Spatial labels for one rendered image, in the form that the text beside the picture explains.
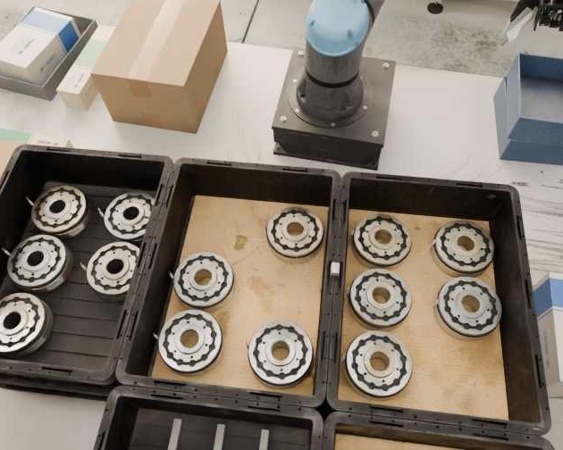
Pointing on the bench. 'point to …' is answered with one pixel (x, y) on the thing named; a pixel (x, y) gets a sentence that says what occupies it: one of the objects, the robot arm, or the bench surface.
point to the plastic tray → (87, 26)
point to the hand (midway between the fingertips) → (541, 45)
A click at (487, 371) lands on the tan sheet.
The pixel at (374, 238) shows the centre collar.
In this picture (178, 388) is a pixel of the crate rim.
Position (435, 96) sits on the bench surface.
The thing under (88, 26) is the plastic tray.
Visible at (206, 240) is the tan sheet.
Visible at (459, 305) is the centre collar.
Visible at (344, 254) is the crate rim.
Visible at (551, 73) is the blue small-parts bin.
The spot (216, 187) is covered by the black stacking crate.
